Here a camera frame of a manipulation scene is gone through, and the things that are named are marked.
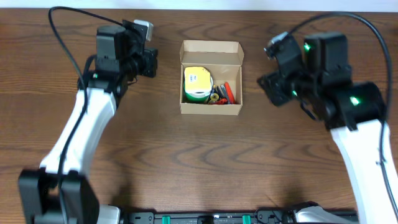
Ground yellow correction tape dispenser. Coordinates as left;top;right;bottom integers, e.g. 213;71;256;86
208;85;220;104

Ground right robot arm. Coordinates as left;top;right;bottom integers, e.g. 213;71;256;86
257;68;397;223

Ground red stapler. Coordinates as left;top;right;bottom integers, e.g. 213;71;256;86
216;82;236;105

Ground black cable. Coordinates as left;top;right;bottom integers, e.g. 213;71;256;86
48;6;125;224
287;11;398;215

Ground left black cable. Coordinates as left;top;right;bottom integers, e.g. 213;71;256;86
48;6;125;224

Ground brown cardboard box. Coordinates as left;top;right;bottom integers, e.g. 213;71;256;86
179;40;244;115

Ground green tape roll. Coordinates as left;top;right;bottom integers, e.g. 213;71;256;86
185;91;210;103

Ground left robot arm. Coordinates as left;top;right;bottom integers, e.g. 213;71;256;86
18;20;158;223

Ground right black cable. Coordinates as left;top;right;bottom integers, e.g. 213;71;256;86
287;11;398;215

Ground beige masking tape roll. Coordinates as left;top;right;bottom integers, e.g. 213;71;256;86
209;76;214;94

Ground red utility knife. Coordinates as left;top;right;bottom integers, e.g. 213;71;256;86
208;98;228;105

